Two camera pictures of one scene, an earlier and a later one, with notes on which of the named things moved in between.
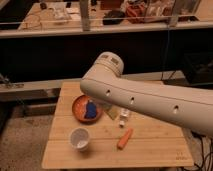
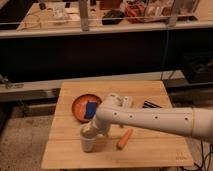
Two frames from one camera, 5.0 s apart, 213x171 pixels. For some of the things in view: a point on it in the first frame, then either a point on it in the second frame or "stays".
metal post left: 84,12 stays
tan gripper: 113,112 -> 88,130
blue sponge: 90,110 stays
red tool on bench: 135,13 stays
